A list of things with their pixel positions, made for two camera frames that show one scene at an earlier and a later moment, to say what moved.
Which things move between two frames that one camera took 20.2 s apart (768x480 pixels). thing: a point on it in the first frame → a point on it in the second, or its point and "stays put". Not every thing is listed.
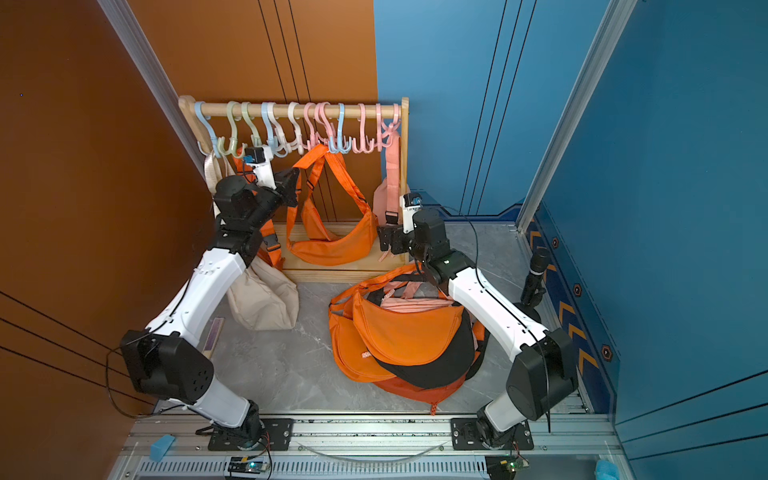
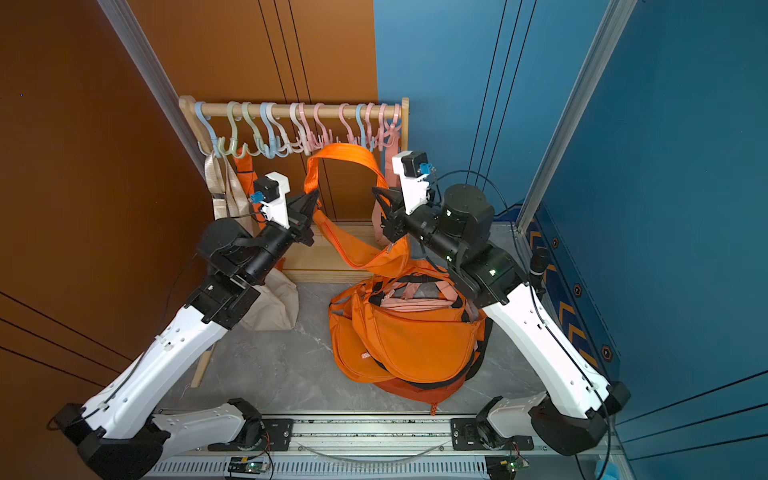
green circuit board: x=248 y=464 stays put
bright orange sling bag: x=350 y=343 stays put
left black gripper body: x=281 y=188 → x=296 y=230
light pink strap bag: x=387 y=191 stays put
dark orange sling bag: x=430 y=396 stays put
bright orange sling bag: x=308 y=244 → x=396 y=259
